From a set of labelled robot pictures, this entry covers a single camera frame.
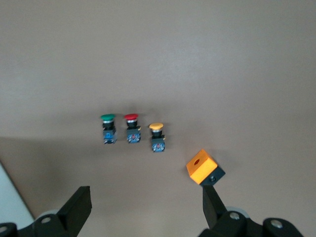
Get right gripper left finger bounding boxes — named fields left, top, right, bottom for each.
left=18, top=186, right=92, bottom=237

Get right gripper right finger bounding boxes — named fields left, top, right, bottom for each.
left=199, top=184, right=266, bottom=237

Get yellow push button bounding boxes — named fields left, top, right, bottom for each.
left=148, top=122, right=166, bottom=153

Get orange black button box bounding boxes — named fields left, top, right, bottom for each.
left=186, top=148, right=226, bottom=187

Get white drawer cabinet shell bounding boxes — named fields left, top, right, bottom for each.
left=0, top=160, right=35, bottom=227

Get green push button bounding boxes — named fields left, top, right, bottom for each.
left=100, top=113, right=117, bottom=146

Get red push button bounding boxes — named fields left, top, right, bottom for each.
left=123, top=113, right=142, bottom=144

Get brown table mat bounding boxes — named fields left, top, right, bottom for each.
left=0, top=0, right=316, bottom=237

